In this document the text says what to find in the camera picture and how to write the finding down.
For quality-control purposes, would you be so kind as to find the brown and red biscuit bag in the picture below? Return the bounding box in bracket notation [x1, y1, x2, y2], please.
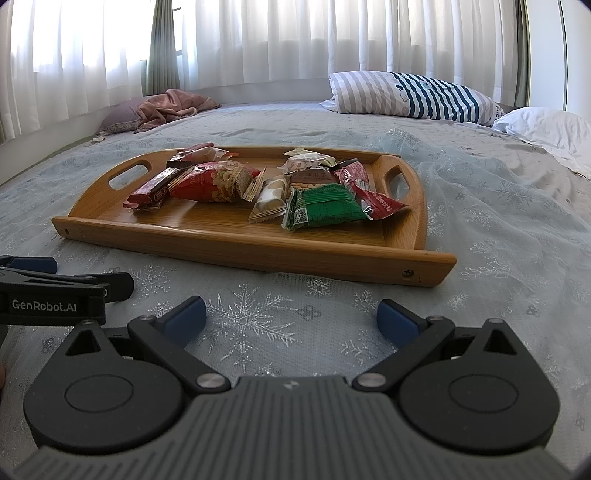
[290, 158, 408, 222]

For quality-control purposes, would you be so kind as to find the wooden tray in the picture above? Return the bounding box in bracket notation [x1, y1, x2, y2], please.
[52, 145, 458, 288]

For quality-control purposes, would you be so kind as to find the cream snack packet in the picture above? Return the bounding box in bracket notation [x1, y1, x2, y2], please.
[248, 174, 292, 225]

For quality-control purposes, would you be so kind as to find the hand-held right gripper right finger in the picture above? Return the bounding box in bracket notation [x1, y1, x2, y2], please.
[352, 299, 539, 394]

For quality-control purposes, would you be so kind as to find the white pillow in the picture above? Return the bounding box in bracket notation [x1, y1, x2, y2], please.
[492, 106, 591, 179]

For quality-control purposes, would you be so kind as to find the gold beige snack packet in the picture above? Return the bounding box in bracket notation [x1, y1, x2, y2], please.
[283, 147, 339, 168]

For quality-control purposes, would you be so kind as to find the purple pillow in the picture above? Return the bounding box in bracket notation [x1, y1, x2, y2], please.
[94, 97, 156, 138]

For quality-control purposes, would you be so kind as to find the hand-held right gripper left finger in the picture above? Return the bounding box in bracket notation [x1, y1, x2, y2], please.
[44, 295, 232, 396]

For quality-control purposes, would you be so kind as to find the light blue bedspread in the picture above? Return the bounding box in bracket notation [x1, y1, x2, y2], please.
[0, 99, 591, 462]

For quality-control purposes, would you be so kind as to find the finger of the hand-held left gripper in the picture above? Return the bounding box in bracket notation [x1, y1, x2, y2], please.
[0, 269, 136, 304]
[0, 255, 58, 278]

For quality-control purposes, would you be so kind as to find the blue striped pillow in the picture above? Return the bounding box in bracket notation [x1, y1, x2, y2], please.
[320, 70, 505, 127]

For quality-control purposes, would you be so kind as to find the pink white snack packet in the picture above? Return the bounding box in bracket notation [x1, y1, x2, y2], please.
[280, 154, 329, 173]

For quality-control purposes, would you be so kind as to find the red peanut snack bag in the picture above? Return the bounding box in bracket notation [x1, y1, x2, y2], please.
[168, 161, 267, 204]

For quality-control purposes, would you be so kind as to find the pink crumpled cloth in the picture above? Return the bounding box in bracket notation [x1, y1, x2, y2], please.
[133, 89, 222, 135]

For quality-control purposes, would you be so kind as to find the green snack packet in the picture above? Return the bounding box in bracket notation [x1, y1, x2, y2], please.
[281, 183, 368, 232]

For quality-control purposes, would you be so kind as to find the sheer white curtain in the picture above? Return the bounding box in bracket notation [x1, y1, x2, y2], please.
[0, 0, 156, 141]
[174, 0, 521, 101]

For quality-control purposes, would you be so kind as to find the green curtain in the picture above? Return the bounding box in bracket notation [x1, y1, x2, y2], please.
[514, 0, 533, 110]
[144, 0, 180, 99]

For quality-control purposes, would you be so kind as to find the long red brown bar packet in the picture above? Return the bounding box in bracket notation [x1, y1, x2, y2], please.
[122, 167, 195, 212]

